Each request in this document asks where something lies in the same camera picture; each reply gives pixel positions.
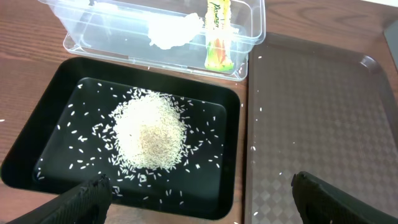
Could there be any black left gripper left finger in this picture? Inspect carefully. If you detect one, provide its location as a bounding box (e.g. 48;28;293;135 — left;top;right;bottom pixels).
9;174;113;224

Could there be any pile of white rice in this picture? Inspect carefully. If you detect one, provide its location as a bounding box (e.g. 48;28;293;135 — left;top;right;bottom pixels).
110;91;187;170

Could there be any black plastic tray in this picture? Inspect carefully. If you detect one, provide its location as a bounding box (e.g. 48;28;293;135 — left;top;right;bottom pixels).
1;57;240;220

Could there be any yellow green snack wrapper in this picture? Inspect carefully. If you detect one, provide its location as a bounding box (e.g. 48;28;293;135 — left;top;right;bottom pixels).
205;0;234;72

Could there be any clear plastic waste bin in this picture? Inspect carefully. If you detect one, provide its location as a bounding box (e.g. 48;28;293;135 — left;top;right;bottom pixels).
45;0;266;81

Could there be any white tissue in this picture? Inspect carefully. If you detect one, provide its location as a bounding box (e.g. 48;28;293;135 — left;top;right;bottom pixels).
147;13;204;50

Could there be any brown serving tray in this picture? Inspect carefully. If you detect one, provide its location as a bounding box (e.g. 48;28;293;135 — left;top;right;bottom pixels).
244;33;397;223

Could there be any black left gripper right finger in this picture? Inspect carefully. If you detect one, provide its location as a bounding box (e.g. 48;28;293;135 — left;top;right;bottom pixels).
291;171;397;224

